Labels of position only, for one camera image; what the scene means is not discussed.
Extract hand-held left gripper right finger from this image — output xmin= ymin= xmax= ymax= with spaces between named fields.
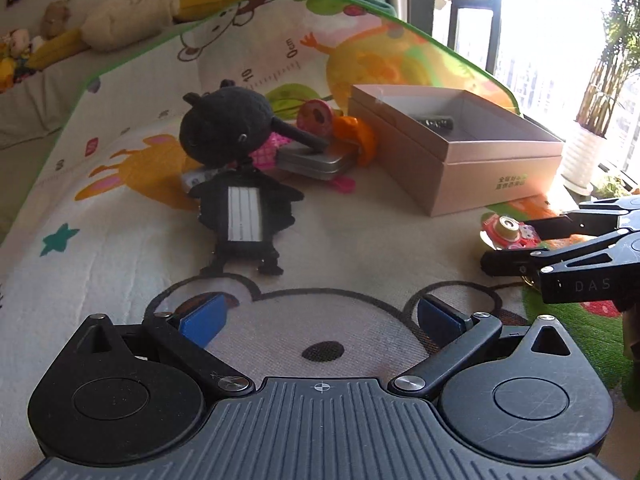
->
xmin=390 ymin=294 xmax=576 ymax=403

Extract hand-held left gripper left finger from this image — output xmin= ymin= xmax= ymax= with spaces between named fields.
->
xmin=75 ymin=294 xmax=256 ymax=401

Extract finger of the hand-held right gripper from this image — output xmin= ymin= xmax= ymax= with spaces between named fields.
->
xmin=481 ymin=229 xmax=640 ymax=281
xmin=520 ymin=197 xmax=640 ymax=238

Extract pink and yellow toy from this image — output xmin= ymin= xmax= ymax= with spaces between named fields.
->
xmin=479 ymin=212 xmax=548 ymax=252

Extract pink cardboard box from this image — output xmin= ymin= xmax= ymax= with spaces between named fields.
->
xmin=347 ymin=84 xmax=566 ymax=218

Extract pink plastic strainer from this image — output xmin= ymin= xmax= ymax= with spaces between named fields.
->
xmin=250 ymin=132 xmax=357 ymax=195

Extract black plush doll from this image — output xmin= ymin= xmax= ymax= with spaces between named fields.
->
xmin=179 ymin=79 xmax=332 ymax=277

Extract grey metal tin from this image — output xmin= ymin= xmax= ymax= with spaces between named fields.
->
xmin=276 ymin=142 xmax=357 ymax=181

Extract orange plastic cup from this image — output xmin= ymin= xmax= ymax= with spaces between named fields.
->
xmin=332 ymin=116 xmax=379 ymax=166

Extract pink round donut toy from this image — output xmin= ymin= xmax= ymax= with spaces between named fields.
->
xmin=296 ymin=100 xmax=334 ymax=136

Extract white ribbed plant pot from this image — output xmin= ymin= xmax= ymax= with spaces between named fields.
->
xmin=560 ymin=122 xmax=609 ymax=194

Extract cartoon printed play mat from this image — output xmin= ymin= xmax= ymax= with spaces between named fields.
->
xmin=0 ymin=0 xmax=640 ymax=411

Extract small white object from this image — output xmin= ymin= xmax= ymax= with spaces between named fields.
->
xmin=180 ymin=169 xmax=217 ymax=193

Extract tall bamboo plant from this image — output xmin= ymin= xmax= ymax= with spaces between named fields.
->
xmin=575 ymin=0 xmax=640 ymax=136

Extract grey sofa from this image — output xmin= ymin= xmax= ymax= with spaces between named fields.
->
xmin=0 ymin=35 xmax=103 ymax=243

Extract yellow banana plush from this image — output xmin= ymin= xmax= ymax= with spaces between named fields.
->
xmin=26 ymin=27 xmax=90 ymax=72
xmin=171 ymin=0 xmax=251 ymax=24

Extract cream plush toy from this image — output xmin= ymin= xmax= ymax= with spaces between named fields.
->
xmin=81 ymin=0 xmax=175 ymax=52

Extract colourful small plush toys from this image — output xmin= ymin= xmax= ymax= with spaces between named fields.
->
xmin=0 ymin=27 xmax=47 ymax=92

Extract brown plush bear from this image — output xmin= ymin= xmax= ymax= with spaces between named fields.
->
xmin=40 ymin=0 xmax=76 ymax=39

